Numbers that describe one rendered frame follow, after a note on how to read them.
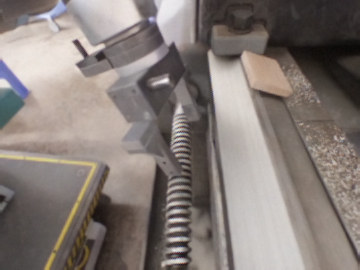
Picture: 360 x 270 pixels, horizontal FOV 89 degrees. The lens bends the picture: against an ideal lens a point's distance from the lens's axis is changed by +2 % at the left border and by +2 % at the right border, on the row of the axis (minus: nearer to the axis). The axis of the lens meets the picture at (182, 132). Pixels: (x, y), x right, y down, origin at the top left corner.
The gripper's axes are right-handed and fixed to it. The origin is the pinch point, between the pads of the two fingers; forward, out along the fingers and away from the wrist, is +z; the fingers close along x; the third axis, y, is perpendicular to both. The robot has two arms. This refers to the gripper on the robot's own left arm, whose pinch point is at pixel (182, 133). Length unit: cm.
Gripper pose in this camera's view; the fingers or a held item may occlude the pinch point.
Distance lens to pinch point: 32.1
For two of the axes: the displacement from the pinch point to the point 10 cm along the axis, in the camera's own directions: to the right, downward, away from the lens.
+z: 3.9, 7.3, 5.6
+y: 8.8, -1.1, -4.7
